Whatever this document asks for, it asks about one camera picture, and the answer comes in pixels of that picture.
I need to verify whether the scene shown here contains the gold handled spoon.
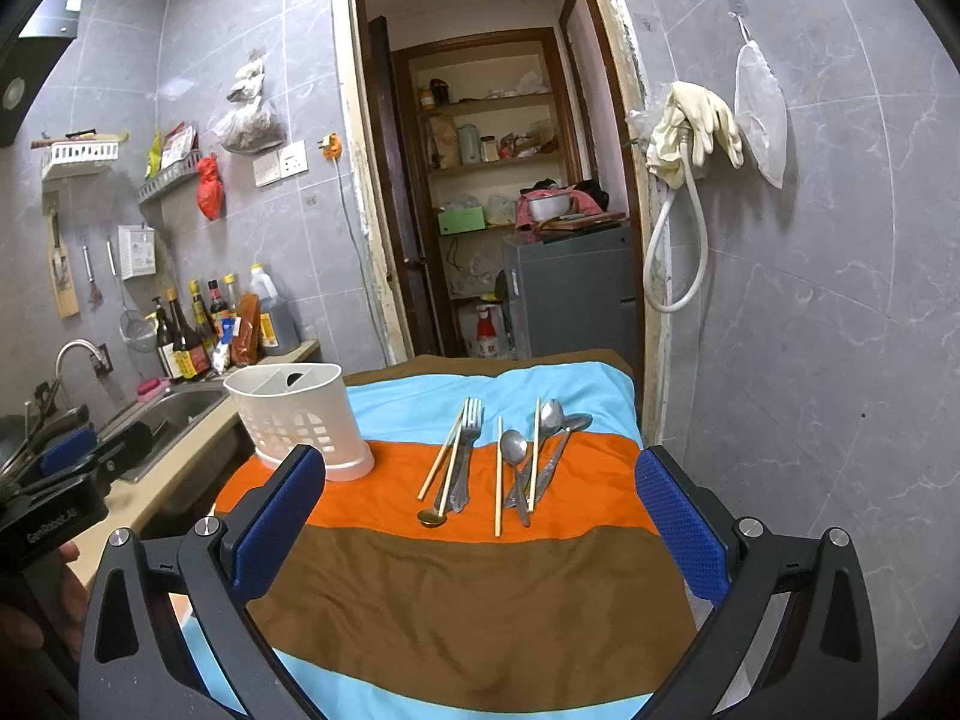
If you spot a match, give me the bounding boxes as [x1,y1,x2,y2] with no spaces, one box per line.
[416,439,460,528]

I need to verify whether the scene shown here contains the wooden chopstick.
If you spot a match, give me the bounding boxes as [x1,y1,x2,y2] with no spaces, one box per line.
[493,418,505,538]
[526,397,542,514]
[416,405,467,500]

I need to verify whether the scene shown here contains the small silver spoon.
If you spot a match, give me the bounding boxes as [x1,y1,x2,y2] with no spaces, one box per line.
[500,429,530,528]

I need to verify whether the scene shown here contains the silver fork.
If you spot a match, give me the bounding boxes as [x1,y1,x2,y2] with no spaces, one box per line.
[449,398,483,514]

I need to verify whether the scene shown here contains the person's left hand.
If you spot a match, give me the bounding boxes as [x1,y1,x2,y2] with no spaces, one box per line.
[2,541,89,661]

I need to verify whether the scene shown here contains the steel sink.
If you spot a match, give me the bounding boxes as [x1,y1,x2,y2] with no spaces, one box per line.
[99,382,228,483]

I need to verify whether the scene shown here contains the chrome faucet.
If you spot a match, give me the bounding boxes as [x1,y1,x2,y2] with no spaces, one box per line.
[52,336,107,384]

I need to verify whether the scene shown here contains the mesh strainer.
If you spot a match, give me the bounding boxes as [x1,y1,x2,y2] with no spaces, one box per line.
[106,239,156,355]

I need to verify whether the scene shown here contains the dark soy sauce bottle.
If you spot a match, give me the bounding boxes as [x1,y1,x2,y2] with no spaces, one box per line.
[166,288,210,380]

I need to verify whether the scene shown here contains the wooden knife board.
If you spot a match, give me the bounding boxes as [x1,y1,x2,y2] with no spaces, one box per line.
[43,190,80,320]

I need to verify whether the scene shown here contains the white plastic utensil holder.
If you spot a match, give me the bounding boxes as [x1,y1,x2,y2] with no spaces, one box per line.
[223,362,374,483]

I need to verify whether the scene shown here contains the orange snack packet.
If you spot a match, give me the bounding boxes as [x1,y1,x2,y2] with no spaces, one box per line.
[229,293,260,367]

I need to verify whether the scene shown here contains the large oil jug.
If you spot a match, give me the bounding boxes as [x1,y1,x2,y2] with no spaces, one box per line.
[251,263,301,356]

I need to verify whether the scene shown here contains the red plastic bag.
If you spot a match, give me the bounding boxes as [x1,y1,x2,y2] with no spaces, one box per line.
[195,154,224,221]

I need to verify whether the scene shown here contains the striped cloth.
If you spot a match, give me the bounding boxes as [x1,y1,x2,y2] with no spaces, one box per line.
[249,349,697,718]

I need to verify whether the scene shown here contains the hanging clear plastic bag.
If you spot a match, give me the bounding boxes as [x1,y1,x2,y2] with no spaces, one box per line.
[213,49,285,156]

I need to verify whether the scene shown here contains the grey cabinet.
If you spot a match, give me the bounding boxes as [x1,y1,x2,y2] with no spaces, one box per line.
[501,224,638,366]

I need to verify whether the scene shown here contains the red white bottle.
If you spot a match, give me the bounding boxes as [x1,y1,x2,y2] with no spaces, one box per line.
[475,305,500,359]

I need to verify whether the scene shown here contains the green box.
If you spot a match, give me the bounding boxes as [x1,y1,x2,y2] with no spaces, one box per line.
[438,205,487,236]

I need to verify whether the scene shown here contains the hanging mesh bag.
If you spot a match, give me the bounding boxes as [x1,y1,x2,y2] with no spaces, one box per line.
[731,11,789,190]

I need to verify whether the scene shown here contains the white rubber gloves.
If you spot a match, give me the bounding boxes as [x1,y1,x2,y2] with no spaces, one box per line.
[646,82,743,188]

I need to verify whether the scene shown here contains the white wall box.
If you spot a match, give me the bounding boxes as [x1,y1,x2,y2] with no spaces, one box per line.
[117,224,158,281]

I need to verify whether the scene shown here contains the white wall basket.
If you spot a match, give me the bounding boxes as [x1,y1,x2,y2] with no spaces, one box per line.
[31,130,130,182]

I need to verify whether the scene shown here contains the grey wall shelf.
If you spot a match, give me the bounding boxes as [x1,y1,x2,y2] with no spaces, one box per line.
[137,149,202,205]

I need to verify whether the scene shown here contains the wall socket plate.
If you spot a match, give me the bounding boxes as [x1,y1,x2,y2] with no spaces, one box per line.
[252,140,309,187]

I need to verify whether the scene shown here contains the white hose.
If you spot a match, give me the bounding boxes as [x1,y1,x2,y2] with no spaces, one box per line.
[643,127,712,316]

